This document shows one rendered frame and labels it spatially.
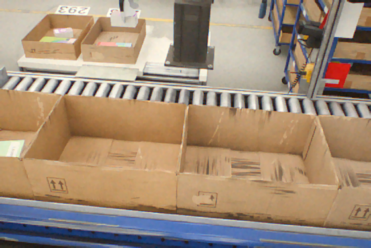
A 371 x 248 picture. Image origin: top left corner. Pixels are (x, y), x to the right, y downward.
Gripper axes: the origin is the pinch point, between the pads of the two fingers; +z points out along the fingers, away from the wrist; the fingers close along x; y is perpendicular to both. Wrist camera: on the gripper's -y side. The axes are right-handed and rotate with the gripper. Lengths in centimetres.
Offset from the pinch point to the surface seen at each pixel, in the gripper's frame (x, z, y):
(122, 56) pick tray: 24.0, 31.1, -8.2
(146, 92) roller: -0.4, 36.0, 8.0
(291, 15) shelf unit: 223, 76, 119
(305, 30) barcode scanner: 9, 4, 77
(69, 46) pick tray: 24, 27, -36
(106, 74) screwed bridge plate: 12.0, 35.3, -13.9
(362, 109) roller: -1, 36, 109
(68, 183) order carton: -79, 13, 2
